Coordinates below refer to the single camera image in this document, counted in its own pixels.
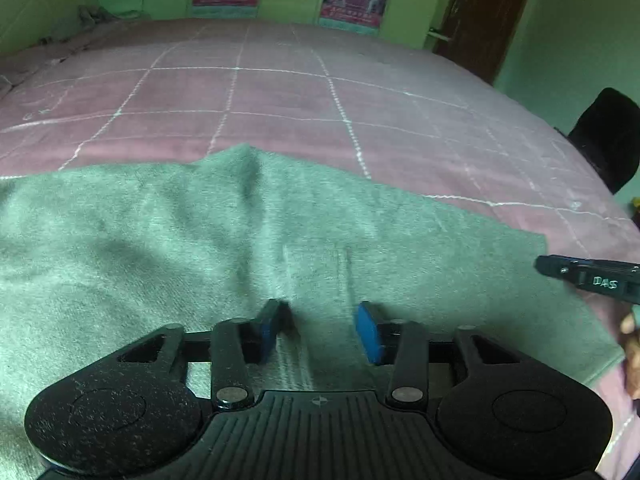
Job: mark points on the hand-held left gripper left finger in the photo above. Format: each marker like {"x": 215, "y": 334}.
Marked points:
{"x": 267, "y": 332}

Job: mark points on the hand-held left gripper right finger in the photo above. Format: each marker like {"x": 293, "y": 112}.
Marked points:
{"x": 367, "y": 332}

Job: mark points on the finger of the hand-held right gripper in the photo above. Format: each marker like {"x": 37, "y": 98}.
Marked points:
{"x": 557, "y": 266}

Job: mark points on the grey-green pants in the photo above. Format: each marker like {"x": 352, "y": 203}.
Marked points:
{"x": 150, "y": 240}

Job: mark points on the person's right hand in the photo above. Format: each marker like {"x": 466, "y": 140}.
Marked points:
{"x": 634, "y": 345}

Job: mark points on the black jacket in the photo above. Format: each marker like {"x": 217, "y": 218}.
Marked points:
{"x": 610, "y": 140}

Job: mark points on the bed with pink checked sheet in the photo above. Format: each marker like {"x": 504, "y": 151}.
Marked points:
{"x": 300, "y": 100}

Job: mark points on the brown wooden door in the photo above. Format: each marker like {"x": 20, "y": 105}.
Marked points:
{"x": 487, "y": 15}

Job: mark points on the cream corner shelf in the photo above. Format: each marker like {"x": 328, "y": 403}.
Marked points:
{"x": 445, "y": 5}

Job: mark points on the lilac quilt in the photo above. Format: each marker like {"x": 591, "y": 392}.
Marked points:
{"x": 30, "y": 67}

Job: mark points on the grey crumpled cloth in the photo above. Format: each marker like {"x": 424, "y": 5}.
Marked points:
{"x": 82, "y": 22}

